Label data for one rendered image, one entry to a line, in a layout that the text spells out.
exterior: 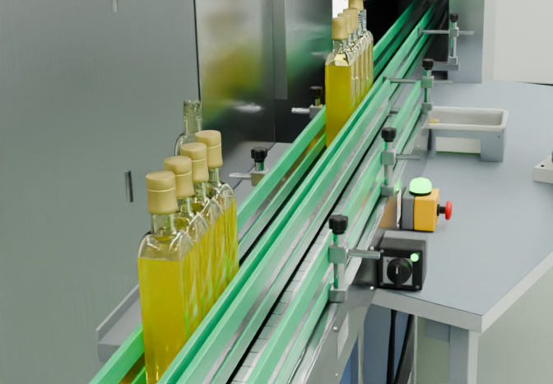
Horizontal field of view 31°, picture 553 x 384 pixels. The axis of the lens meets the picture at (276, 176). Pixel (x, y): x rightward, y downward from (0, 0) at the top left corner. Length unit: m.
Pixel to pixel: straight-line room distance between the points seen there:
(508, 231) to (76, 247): 0.87
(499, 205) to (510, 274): 0.36
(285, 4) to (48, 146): 0.61
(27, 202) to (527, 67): 4.50
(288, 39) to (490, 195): 0.57
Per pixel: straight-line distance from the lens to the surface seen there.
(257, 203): 1.69
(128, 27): 1.77
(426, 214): 2.06
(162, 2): 1.74
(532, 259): 1.98
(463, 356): 1.85
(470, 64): 3.30
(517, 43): 6.08
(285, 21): 2.17
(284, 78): 2.19
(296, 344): 1.31
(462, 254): 1.98
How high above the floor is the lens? 1.53
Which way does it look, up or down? 19 degrees down
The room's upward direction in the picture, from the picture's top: 2 degrees counter-clockwise
